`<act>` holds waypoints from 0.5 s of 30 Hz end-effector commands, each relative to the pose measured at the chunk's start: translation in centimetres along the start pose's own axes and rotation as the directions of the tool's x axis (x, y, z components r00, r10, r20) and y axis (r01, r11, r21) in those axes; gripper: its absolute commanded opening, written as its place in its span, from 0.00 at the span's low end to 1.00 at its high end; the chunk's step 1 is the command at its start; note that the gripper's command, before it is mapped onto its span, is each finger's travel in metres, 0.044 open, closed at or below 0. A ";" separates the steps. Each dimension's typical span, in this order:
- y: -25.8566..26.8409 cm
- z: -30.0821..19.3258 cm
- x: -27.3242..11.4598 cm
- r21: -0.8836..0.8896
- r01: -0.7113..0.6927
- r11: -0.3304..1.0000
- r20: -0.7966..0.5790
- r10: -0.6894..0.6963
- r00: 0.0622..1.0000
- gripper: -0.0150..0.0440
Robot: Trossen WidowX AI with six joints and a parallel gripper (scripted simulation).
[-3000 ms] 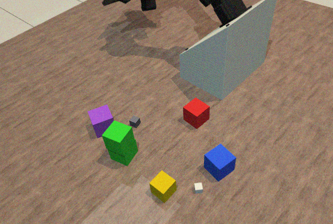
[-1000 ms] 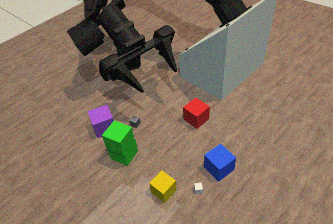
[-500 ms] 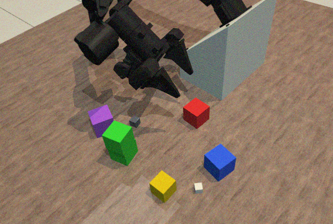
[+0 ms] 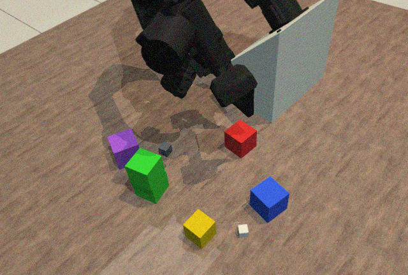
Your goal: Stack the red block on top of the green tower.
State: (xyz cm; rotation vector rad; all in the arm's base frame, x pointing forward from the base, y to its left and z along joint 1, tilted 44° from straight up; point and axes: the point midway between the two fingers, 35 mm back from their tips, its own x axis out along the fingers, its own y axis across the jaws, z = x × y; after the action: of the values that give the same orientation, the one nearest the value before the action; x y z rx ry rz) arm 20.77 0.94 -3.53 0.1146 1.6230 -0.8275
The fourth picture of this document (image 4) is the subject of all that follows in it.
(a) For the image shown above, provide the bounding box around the green block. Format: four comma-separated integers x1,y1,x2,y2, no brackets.
125,148,165,191
132,171,169,204

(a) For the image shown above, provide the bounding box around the red block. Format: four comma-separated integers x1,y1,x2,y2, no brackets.
224,120,257,159

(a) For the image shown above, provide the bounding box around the yellow block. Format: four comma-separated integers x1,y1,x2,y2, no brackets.
183,209,216,249

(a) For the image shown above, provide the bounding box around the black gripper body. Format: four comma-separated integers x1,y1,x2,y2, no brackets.
189,21,258,107

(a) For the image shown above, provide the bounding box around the blue cube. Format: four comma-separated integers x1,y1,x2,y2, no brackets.
250,177,289,223

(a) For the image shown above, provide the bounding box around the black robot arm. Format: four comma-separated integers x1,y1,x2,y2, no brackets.
131,0,309,99

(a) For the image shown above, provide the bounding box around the purple block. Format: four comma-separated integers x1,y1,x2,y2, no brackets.
108,128,139,170

